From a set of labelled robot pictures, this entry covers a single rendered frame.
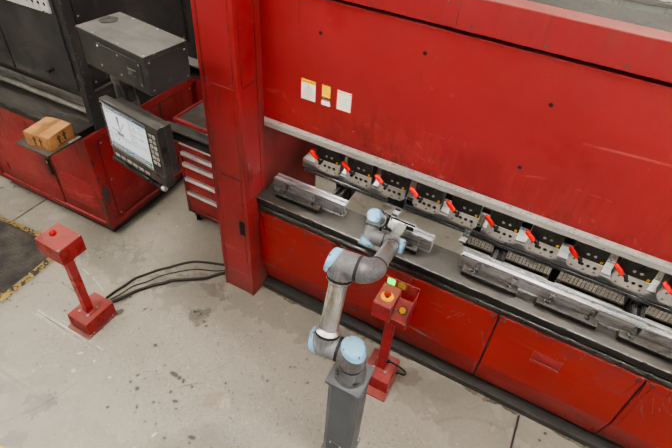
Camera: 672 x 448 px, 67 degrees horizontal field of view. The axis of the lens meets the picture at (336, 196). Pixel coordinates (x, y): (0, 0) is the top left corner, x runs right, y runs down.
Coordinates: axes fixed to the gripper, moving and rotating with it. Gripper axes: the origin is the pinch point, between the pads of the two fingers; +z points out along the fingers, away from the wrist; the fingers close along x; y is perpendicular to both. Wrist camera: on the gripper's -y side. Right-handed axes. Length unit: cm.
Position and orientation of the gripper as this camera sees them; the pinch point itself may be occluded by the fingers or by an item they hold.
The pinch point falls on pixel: (384, 229)
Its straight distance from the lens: 281.3
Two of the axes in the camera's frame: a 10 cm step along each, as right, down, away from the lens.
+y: 4.0, -9.1, 1.0
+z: 2.7, 2.2, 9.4
